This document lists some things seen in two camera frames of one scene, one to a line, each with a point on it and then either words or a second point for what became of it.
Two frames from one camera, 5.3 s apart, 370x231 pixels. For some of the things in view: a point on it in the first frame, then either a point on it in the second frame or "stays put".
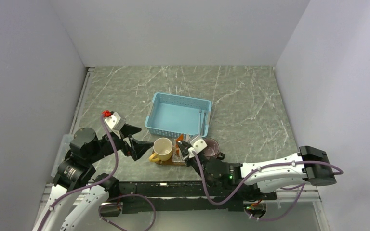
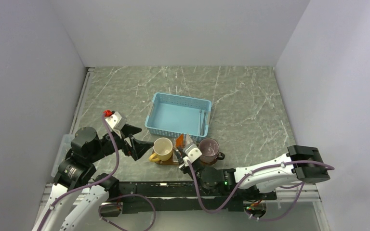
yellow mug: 163,147 stays put
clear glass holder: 177,156 stays put
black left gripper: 137,148 stays put
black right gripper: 184,146 -> 183,167
